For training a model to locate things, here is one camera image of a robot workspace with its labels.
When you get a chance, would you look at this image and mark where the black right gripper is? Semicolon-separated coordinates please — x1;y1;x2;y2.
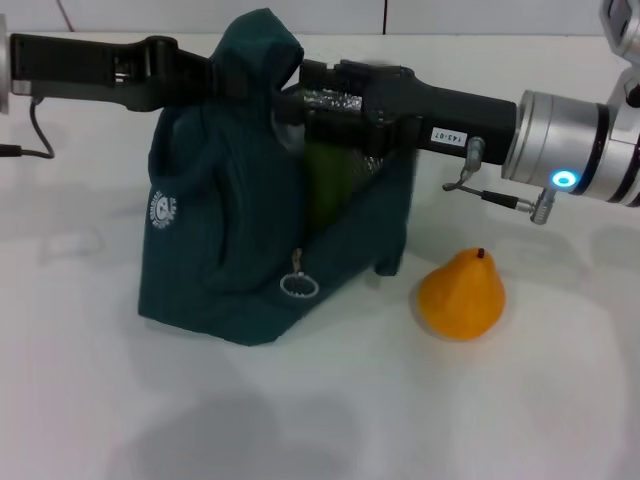
272;59;519;164

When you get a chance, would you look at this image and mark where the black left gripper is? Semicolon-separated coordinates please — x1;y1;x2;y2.
10;33;249;112

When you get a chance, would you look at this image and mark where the green cucumber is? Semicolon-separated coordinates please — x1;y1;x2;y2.
303;142;356;234

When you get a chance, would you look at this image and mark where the teal insulated lunch bag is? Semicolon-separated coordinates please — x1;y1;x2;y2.
137;7;419;349

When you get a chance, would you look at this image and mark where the metal zipper pull ring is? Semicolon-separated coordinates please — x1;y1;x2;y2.
280;248;320;300

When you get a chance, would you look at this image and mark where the orange pear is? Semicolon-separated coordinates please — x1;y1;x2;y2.
417;247;506;342

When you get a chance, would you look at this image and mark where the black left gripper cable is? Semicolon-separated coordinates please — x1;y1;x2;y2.
0;97;56;161

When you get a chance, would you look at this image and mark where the grey right gripper cable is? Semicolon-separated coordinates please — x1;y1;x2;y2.
442;137;559;226

